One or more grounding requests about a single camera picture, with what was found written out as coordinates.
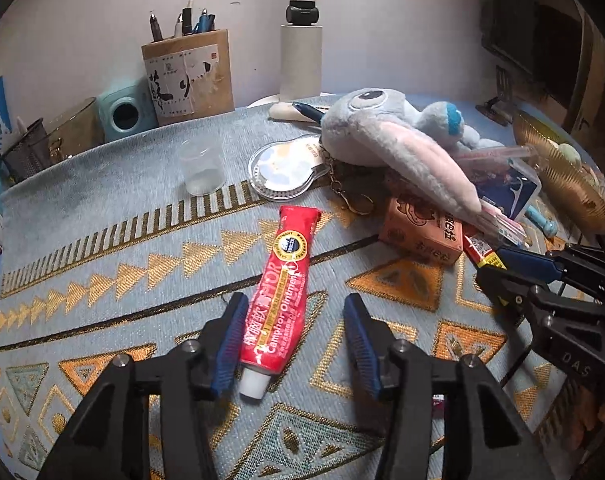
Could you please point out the blue patterned table mat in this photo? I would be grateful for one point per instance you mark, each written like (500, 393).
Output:
(109, 253)

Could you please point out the clear plastic cup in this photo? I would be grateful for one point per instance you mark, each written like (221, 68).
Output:
(201, 161)

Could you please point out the white desk lamp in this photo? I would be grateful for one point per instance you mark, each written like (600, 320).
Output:
(301, 54)

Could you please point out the brown pen holder box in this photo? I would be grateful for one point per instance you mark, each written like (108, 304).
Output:
(189, 77)

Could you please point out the orange medicine box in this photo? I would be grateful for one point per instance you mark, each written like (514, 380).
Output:
(418, 227)

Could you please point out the grey bunny plush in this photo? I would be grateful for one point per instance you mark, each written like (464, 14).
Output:
(375, 127)

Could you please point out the teal mini printer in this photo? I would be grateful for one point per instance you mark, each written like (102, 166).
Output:
(127, 111)

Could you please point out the round keychain mirror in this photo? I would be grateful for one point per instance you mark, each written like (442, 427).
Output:
(285, 170)

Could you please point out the red ointment tube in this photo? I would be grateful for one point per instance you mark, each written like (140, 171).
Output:
(275, 318)

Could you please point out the blue cotton swab box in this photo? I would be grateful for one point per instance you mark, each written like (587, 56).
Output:
(510, 184)

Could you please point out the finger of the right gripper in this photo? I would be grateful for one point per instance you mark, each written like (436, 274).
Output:
(530, 264)

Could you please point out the black phone stand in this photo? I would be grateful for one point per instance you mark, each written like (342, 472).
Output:
(500, 108)

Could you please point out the black mesh basket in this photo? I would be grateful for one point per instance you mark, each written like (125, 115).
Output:
(29, 155)

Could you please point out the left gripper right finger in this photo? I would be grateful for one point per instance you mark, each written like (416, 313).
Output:
(374, 350)

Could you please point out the glass container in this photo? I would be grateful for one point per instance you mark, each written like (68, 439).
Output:
(75, 131)

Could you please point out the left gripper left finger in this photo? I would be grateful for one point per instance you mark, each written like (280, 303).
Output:
(220, 341)

